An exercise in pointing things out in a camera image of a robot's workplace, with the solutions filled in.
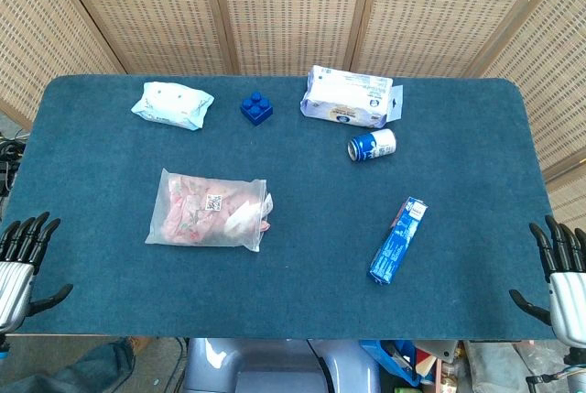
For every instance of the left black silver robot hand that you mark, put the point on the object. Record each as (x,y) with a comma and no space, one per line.
(14,274)

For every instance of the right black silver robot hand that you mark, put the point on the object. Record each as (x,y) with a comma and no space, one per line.
(570,301)

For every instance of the translucent white zip bag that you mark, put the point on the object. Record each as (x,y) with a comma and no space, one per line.
(169,232)

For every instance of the dark blue cloth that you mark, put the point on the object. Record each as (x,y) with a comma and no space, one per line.
(82,372)

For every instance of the long blue cardboard box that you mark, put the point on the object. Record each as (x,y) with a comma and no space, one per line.
(396,246)

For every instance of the blue plastic storage bin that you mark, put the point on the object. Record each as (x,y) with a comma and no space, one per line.
(393,361)

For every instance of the light blue wet wipes pack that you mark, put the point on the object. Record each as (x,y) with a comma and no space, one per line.
(171,106)

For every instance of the blue white drink can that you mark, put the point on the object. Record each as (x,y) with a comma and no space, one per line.
(373,145)

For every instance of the blue felt table cover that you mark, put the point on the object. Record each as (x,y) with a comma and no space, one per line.
(293,292)

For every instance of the grey-blue robot torso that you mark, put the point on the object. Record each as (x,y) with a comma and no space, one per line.
(274,370)

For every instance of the blue toy building brick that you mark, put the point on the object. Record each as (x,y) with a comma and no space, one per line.
(256,109)

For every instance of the white blue milk powder box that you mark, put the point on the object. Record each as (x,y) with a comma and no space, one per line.
(343,97)

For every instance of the bamboo folding screen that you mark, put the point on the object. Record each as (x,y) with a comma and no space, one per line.
(293,8)

